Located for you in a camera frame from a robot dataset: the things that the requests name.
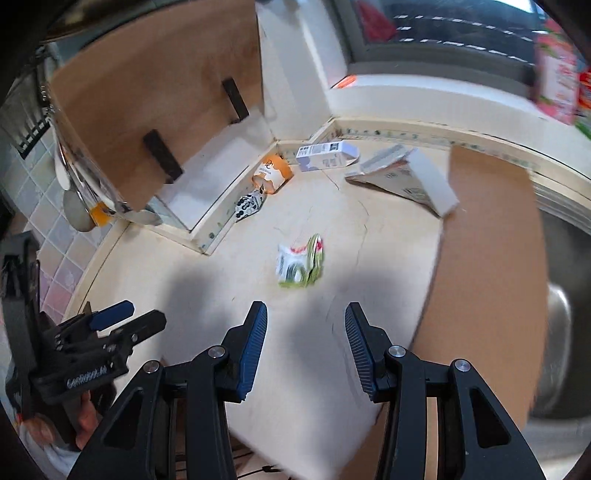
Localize person's left hand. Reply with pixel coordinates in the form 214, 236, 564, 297
20, 391, 101, 450

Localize mesh strainer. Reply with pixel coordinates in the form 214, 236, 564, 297
63, 189, 114, 233

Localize brown cardboard sheet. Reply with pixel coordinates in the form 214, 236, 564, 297
344, 146, 548, 479

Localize green red snack wrapper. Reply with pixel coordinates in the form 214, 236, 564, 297
276, 234, 325, 287

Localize white rice paddle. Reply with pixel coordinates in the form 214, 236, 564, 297
53, 130, 72, 191

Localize black cutting board holder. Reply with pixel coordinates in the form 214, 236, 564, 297
142, 77, 249, 184

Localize black white patterned wrapper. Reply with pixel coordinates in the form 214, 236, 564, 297
235, 189, 266, 222

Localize stainless steel sink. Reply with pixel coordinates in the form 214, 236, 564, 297
530, 179, 591, 421

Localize flattened white cardboard box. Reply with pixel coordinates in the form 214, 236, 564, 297
345, 144, 459, 218

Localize wooden cutting board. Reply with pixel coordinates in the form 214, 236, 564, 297
49, 1, 263, 210

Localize white blue small carton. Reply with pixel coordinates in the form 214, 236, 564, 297
295, 141, 360, 172

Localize orange sticker on sill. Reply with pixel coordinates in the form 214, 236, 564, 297
332, 75, 356, 89

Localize red spray bottle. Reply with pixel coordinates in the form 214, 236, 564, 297
575, 68, 591, 138

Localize black wall rack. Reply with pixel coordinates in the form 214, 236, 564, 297
1, 69, 50, 159

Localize window frame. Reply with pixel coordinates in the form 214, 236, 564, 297
331, 1, 547, 88

